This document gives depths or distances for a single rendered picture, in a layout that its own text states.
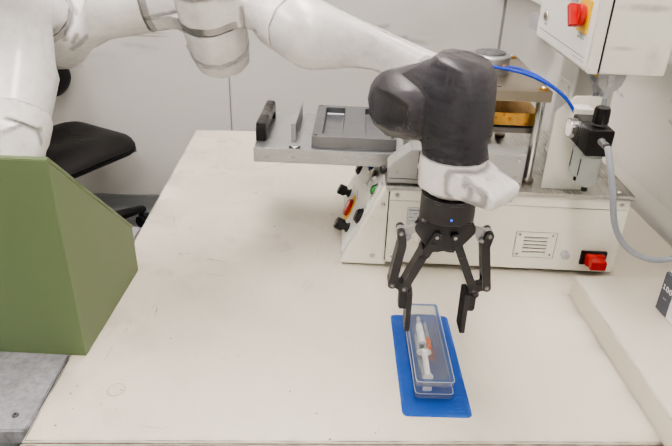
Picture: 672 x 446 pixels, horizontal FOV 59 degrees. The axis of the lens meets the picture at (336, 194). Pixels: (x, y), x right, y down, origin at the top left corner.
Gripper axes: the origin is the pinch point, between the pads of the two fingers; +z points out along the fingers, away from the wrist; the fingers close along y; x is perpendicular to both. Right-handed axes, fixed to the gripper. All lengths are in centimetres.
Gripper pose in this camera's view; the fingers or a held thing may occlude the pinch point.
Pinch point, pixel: (434, 311)
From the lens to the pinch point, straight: 92.0
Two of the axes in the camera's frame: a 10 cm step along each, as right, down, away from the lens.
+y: -10.0, -0.3, 0.1
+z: -0.3, 9.0, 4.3
